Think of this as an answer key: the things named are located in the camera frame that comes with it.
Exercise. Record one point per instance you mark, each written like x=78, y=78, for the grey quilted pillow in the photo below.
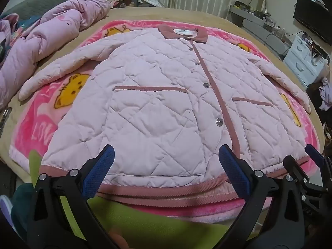
x=44, y=2

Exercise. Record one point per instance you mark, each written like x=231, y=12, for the pink printed blanket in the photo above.
x=39, y=124

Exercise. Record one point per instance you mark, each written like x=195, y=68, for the pink quilted jacket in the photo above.
x=155, y=96

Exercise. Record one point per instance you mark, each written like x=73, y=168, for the beige bed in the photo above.
x=228, y=23

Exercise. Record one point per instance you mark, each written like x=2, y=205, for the dark teal cloth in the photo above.
x=19, y=207

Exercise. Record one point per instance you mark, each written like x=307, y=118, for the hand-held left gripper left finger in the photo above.
x=99, y=171

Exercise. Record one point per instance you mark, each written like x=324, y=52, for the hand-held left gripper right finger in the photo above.
x=233, y=170

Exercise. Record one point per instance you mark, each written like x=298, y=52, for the clutter of small desk items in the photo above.
x=262, y=11

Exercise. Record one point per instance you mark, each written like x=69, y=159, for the grey desk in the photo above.
x=259, y=31

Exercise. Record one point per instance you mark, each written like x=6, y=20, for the purple cloth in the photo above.
x=325, y=93

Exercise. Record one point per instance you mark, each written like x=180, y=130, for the pink quilted comforter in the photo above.
x=51, y=31

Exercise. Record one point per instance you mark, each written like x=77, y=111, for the metal rectangular object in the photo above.
x=5, y=116

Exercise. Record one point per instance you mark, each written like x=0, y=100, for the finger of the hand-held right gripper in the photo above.
x=293, y=164
x=312, y=151

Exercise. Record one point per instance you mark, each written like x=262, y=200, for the person's green fleece clothing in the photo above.
x=145, y=223

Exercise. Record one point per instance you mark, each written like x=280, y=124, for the black flat television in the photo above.
x=311, y=18

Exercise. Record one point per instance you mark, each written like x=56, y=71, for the white drawer cabinet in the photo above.
x=300, y=62

